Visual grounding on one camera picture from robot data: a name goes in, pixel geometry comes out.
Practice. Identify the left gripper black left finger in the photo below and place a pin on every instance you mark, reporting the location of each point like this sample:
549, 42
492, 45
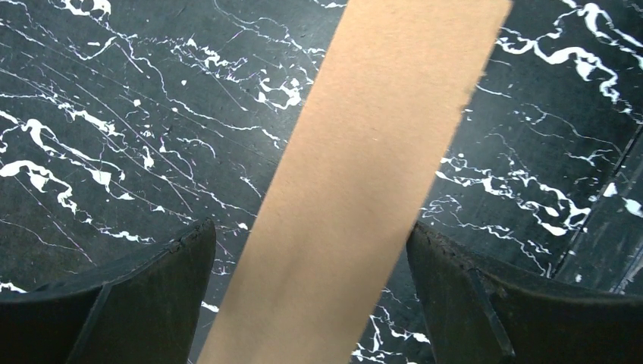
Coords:
140, 308

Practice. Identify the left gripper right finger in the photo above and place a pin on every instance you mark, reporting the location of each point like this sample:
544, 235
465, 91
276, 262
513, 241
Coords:
478, 309

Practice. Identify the brown cardboard box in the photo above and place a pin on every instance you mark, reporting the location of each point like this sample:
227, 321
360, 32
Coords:
347, 191

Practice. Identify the aluminium frame rail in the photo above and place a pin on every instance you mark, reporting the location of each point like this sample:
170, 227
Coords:
607, 253

